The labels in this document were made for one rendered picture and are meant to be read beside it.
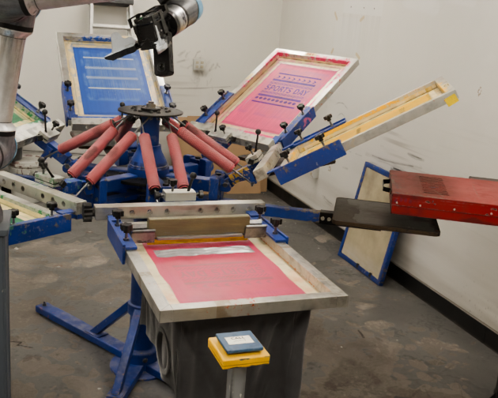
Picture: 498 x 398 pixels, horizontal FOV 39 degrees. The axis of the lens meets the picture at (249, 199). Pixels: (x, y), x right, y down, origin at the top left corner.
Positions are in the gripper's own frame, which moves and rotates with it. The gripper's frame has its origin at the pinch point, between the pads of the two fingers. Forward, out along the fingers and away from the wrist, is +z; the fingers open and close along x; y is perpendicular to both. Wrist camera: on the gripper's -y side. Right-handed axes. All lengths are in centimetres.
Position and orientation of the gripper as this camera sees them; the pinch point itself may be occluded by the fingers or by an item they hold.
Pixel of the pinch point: (130, 58)
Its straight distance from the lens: 173.2
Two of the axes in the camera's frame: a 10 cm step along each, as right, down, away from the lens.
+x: 9.0, -0.3, -4.4
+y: -2.5, -8.7, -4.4
